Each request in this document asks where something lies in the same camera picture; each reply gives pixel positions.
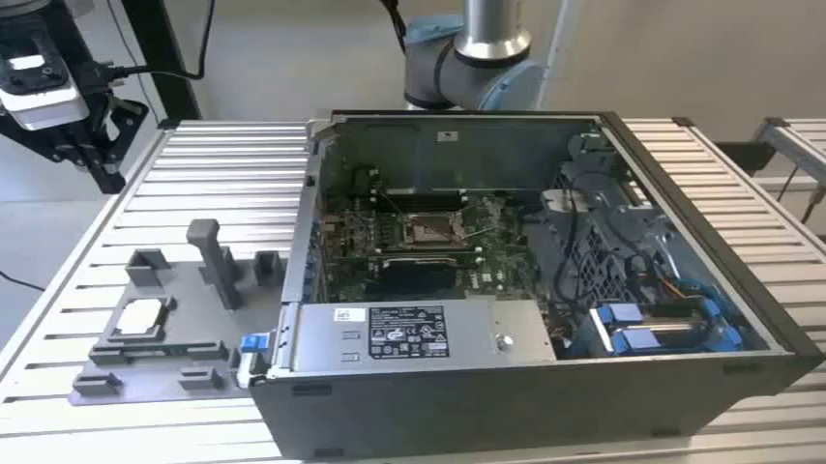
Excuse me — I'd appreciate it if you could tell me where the blue disk bay carrier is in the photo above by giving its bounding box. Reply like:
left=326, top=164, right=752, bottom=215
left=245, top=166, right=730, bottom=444
left=590, top=297, right=722, bottom=324
left=610, top=321, right=744, bottom=357

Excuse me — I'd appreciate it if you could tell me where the black metal post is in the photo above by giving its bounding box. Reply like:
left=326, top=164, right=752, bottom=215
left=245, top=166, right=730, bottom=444
left=122, top=0, right=203, bottom=122

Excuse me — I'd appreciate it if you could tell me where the thin black wire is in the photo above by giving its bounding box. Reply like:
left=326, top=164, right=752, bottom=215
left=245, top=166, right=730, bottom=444
left=567, top=169, right=653, bottom=291

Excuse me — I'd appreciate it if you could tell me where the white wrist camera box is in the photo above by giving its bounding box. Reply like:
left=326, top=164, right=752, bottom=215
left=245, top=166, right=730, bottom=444
left=0, top=52, right=90, bottom=131

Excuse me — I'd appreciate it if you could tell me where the aluminium frame rail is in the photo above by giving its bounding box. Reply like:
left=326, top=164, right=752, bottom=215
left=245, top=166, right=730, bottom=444
left=752, top=115, right=826, bottom=228

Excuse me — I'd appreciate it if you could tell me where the grey parts rack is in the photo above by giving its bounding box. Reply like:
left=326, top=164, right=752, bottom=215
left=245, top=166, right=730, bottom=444
left=67, top=217, right=293, bottom=405

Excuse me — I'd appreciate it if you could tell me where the silver power supply box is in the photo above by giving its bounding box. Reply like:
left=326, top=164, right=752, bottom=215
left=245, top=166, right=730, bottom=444
left=287, top=299, right=561, bottom=373

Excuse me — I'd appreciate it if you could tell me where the silver CPU chip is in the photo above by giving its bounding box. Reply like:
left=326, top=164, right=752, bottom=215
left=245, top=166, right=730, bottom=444
left=106, top=297, right=174, bottom=342

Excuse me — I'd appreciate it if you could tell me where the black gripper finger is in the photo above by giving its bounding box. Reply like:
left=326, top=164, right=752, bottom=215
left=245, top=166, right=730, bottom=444
left=0, top=113, right=91, bottom=170
left=78, top=95, right=151, bottom=195

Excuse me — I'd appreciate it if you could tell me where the thin metal locking lever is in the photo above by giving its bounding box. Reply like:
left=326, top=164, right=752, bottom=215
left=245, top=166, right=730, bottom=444
left=377, top=187, right=410, bottom=218

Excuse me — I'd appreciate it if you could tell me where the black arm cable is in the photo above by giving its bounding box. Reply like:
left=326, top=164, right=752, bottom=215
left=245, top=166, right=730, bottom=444
left=378, top=0, right=414, bottom=49

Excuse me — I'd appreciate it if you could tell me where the silver metal drive cage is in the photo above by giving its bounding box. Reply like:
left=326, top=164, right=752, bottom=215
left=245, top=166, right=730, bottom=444
left=534, top=159, right=680, bottom=310

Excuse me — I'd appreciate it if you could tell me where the thick black wire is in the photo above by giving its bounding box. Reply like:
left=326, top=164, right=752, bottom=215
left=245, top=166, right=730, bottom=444
left=554, top=190, right=586, bottom=304

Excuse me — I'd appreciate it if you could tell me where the hard disk in blue carrier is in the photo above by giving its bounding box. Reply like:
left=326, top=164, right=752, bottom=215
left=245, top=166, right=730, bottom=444
left=235, top=331, right=273, bottom=388

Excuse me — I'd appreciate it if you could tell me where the black graphics card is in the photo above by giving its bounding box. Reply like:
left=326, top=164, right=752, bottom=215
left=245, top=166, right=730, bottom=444
left=365, top=255, right=463, bottom=299

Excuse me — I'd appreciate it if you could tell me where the metal socket cover frame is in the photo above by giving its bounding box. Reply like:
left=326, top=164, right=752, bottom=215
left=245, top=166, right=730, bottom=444
left=454, top=200, right=515, bottom=239

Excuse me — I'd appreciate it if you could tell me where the CPU socket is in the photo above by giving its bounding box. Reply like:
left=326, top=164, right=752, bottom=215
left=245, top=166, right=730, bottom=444
left=399, top=211, right=463, bottom=250

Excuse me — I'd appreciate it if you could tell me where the green motherboard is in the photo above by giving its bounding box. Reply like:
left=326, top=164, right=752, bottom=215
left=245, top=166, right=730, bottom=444
left=319, top=190, right=550, bottom=304

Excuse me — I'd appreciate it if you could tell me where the orange wire bundle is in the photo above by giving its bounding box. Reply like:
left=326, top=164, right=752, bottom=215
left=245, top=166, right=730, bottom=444
left=657, top=275, right=705, bottom=301

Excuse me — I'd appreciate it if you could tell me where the black PC case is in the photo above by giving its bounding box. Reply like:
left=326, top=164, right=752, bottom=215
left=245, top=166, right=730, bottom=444
left=249, top=109, right=826, bottom=460

